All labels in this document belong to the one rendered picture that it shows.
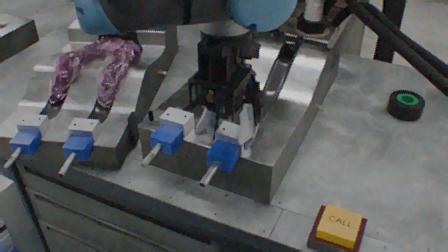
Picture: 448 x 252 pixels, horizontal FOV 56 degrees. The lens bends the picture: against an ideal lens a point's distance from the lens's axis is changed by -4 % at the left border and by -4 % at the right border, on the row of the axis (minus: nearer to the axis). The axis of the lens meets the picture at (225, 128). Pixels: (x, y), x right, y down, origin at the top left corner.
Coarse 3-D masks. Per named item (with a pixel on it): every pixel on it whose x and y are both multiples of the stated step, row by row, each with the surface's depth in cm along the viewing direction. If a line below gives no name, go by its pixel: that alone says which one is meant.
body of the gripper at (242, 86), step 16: (208, 48) 57; (224, 48) 56; (208, 64) 61; (224, 64) 59; (240, 64) 64; (192, 80) 61; (208, 80) 60; (224, 80) 60; (240, 80) 61; (208, 96) 63; (224, 96) 60; (240, 96) 63; (224, 112) 62; (240, 112) 64
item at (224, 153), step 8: (224, 128) 74; (232, 128) 74; (216, 136) 73; (224, 136) 72; (232, 136) 72; (216, 144) 72; (224, 144) 72; (232, 144) 72; (208, 152) 71; (216, 152) 71; (224, 152) 71; (232, 152) 71; (240, 152) 73; (208, 160) 71; (216, 160) 70; (224, 160) 70; (232, 160) 70; (216, 168) 69; (224, 168) 71; (232, 168) 71; (208, 176) 67; (200, 184) 67
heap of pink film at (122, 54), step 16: (96, 48) 103; (112, 48) 103; (128, 48) 101; (64, 64) 94; (80, 64) 95; (112, 64) 93; (128, 64) 95; (64, 80) 92; (96, 80) 93; (112, 80) 91; (112, 96) 90
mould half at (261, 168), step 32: (256, 64) 93; (320, 64) 90; (192, 96) 88; (288, 96) 88; (320, 96) 96; (288, 128) 79; (160, 160) 82; (192, 160) 78; (256, 160) 72; (288, 160) 81; (256, 192) 75
